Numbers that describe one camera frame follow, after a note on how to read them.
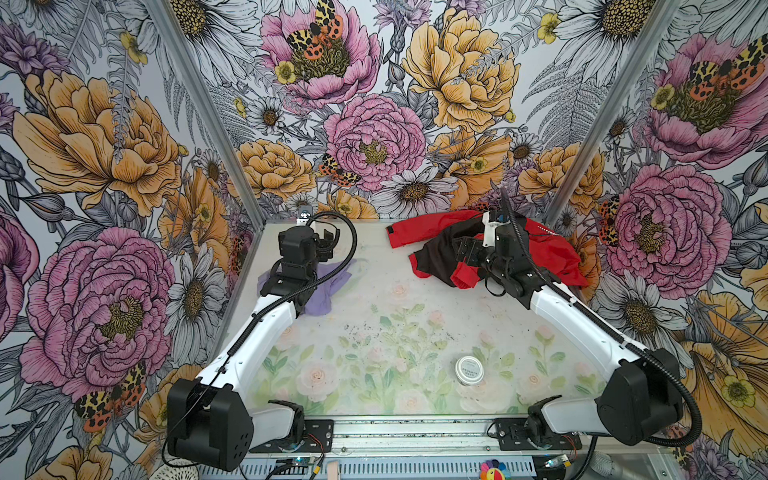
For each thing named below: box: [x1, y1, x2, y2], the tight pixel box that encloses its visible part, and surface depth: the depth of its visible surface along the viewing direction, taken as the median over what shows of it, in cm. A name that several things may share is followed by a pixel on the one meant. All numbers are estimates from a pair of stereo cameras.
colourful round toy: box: [479, 459, 508, 480], surface depth 70 cm
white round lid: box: [455, 356, 485, 385], surface depth 80 cm
